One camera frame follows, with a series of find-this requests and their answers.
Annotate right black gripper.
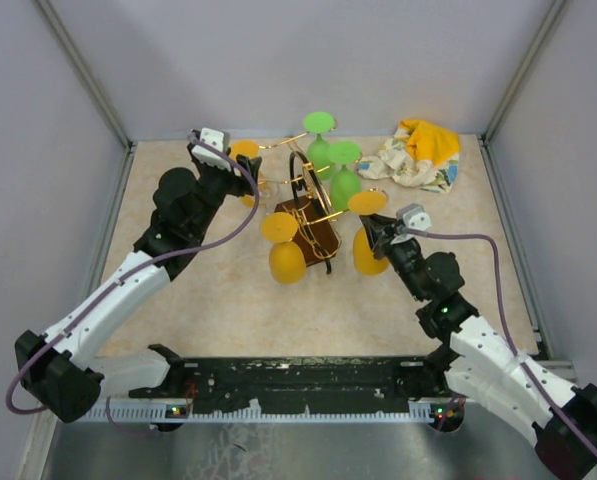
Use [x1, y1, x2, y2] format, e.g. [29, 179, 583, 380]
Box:
[362, 210, 428, 302]

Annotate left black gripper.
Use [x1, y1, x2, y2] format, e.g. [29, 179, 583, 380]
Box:
[187, 145, 261, 236]

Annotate orange wine glass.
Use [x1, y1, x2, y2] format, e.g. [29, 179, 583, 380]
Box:
[348, 189, 388, 276]
[229, 140, 260, 208]
[260, 212, 307, 285]

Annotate clear wine glass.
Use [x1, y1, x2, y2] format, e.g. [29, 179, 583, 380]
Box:
[257, 177, 283, 200]

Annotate green wine glass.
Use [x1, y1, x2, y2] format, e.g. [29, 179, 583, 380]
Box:
[327, 141, 361, 211]
[303, 111, 336, 180]

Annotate gold wire wine glass rack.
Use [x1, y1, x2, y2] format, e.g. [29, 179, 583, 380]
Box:
[272, 140, 353, 274]

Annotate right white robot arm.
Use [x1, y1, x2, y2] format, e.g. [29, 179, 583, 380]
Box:
[360, 214, 597, 479]

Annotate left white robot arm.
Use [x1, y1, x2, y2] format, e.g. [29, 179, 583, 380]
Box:
[5, 155, 262, 423]

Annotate crumpled floral yellow cloth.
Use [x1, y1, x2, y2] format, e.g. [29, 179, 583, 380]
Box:
[357, 119, 462, 193]

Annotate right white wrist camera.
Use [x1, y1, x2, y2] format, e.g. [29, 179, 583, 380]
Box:
[396, 203, 432, 231]

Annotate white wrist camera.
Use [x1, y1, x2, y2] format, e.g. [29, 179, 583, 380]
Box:
[188, 127, 230, 170]
[396, 203, 432, 231]

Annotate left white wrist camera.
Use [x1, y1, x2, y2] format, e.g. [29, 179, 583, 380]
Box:
[188, 127, 230, 170]

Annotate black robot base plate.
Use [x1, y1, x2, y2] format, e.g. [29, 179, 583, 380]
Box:
[129, 355, 455, 414]

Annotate white slotted cable duct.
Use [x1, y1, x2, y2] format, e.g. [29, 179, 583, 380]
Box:
[81, 401, 448, 424]

